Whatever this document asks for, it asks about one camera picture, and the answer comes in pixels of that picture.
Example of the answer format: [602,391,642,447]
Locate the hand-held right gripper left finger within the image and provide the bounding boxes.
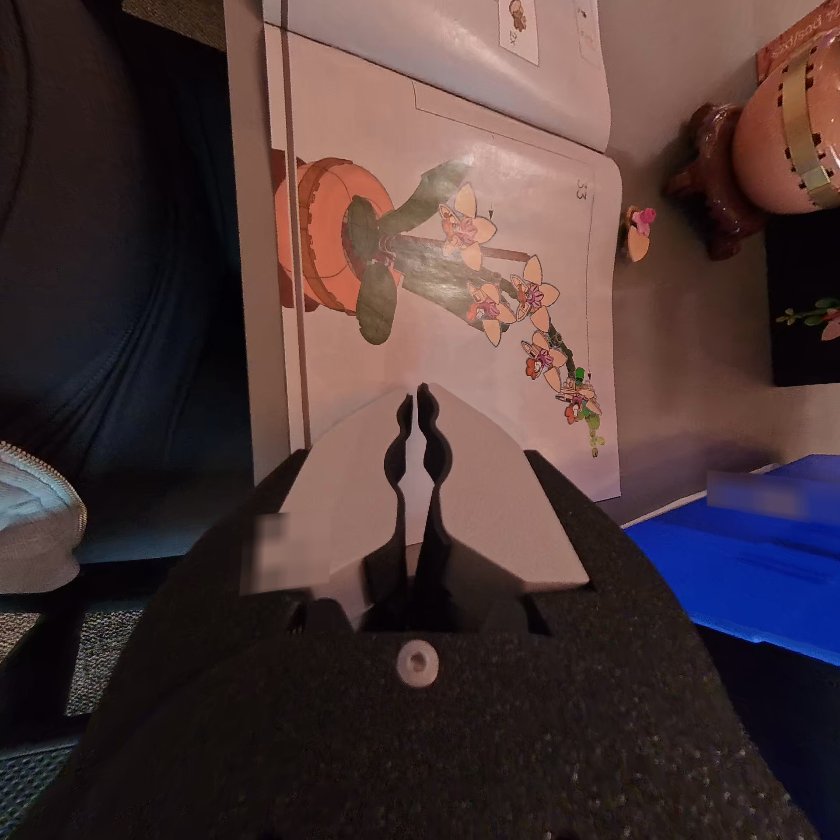
[279,387,414,624]

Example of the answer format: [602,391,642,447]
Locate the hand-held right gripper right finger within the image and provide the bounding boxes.
[413,382,590,618]

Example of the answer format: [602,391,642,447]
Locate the brick flower instruction booklet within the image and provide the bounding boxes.
[262,0,623,549]

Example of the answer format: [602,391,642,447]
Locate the blue plastic bin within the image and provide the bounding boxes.
[623,453,840,667]

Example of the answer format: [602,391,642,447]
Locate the dark blue pants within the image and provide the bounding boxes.
[0,0,253,565]

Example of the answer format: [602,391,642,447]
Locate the small brick flower piece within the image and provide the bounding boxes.
[620,206,657,263]

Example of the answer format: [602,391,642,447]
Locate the person in grey jacket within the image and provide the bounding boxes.
[0,440,89,595]

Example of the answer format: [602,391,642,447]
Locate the black toy set box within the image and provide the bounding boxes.
[755,0,840,388]

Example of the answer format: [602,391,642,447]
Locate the brown glossy stand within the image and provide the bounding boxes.
[663,101,765,260]

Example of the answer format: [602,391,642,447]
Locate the pink round brick pot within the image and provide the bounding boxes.
[731,20,840,214]

